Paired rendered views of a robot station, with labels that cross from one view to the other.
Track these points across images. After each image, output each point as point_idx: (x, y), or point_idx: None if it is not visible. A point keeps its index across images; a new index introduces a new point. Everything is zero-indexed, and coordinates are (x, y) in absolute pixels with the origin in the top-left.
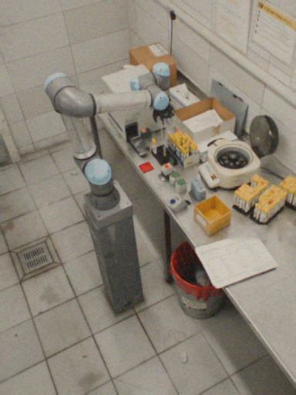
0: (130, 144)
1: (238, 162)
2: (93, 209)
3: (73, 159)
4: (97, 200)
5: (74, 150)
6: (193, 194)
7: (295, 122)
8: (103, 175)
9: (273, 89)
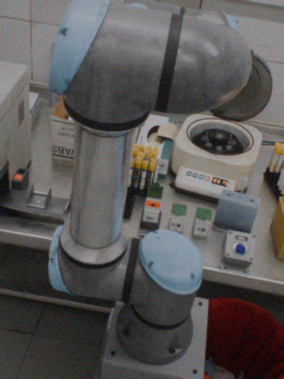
0: (12, 217)
1: (233, 141)
2: (165, 369)
3: (62, 282)
4: (174, 339)
5: (86, 247)
6: (229, 223)
7: (279, 42)
8: (201, 258)
9: (222, 7)
